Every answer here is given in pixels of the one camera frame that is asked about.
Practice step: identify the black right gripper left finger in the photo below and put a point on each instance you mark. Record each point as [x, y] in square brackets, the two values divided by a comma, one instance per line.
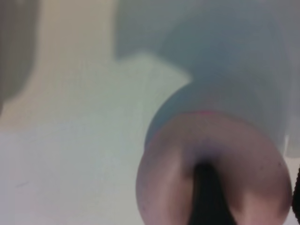
[208, 199]

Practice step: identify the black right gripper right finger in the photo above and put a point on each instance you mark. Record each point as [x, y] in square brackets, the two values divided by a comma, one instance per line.
[296, 199]

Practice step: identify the pink peach with green leaf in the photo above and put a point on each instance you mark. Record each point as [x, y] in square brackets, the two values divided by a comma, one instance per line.
[164, 175]

